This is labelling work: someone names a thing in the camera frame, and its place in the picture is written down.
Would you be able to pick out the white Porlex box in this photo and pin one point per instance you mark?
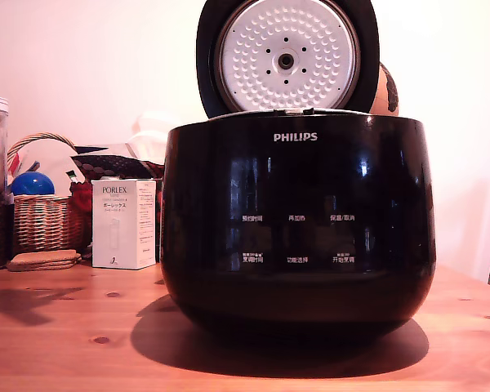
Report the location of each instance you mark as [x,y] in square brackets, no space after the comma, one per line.
[118,228]

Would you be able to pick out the dark patterned cloth bag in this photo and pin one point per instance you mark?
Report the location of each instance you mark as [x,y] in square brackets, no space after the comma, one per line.
[114,165]

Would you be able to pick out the white tissue paper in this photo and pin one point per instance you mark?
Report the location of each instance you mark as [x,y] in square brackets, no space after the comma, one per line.
[151,130]

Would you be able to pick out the stack of cork coasters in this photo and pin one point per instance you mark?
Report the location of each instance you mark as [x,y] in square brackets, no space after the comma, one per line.
[45,261]

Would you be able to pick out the black rice cooker lid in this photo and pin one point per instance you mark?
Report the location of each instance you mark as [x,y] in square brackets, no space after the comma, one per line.
[286,61]

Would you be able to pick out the brown globe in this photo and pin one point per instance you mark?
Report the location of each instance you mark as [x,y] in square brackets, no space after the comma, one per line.
[386,92]

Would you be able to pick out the blue ball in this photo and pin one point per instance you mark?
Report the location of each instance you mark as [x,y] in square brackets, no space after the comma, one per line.
[32,184]

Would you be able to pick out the black Philips rice cooker body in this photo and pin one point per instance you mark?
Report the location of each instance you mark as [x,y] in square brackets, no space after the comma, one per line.
[298,245]

